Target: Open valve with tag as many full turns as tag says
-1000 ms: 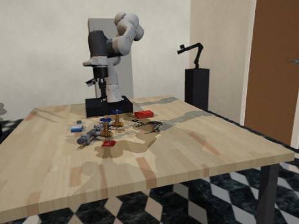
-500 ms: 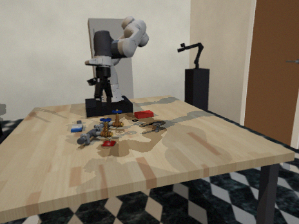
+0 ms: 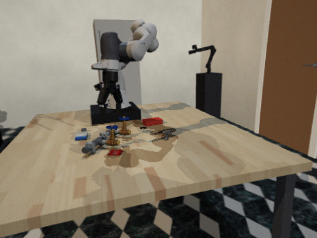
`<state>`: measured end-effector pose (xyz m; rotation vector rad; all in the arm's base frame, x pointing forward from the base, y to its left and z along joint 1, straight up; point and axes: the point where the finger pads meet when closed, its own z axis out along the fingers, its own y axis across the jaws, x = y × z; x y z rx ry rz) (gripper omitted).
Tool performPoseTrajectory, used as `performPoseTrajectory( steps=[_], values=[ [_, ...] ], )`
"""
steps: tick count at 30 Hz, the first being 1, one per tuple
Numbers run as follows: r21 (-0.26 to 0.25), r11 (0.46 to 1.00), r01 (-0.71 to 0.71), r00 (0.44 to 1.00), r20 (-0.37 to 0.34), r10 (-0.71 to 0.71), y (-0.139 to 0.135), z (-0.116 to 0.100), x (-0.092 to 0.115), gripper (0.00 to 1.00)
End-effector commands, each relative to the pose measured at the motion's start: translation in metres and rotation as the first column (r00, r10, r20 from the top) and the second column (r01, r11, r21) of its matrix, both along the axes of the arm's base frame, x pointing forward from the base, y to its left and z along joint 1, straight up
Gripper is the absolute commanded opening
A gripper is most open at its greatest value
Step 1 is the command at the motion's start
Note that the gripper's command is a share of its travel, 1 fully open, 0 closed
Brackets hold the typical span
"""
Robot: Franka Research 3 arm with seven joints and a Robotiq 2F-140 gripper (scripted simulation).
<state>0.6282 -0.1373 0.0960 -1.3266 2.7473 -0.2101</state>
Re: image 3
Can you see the red square tag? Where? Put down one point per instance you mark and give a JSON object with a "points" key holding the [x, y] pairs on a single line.
{"points": [[114, 152]]}

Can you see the red block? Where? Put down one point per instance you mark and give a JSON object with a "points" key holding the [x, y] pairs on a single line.
{"points": [[152, 121]]}

